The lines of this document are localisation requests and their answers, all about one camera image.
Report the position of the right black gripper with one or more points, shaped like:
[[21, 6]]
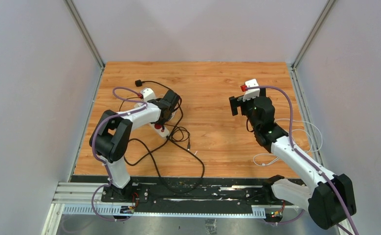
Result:
[[237, 102]]

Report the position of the white red power strip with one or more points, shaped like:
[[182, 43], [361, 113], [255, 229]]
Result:
[[160, 129]]

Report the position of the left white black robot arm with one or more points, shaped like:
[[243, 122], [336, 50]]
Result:
[[111, 136]]

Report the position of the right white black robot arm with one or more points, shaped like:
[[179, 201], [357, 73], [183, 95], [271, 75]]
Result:
[[328, 198]]

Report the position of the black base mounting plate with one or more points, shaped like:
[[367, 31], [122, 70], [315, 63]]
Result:
[[180, 197]]

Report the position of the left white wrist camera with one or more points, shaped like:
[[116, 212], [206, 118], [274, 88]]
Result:
[[147, 94]]

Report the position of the black power cord plug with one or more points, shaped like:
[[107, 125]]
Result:
[[139, 83]]

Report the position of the aluminium frame rail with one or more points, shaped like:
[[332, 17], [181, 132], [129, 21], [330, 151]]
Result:
[[87, 206]]

